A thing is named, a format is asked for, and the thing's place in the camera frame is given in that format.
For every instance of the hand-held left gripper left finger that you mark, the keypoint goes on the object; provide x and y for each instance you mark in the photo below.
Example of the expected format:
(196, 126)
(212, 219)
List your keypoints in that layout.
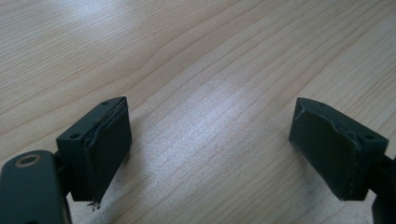
(102, 149)

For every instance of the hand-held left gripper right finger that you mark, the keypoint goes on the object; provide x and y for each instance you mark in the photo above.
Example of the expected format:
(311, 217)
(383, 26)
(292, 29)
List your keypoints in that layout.
(336, 146)

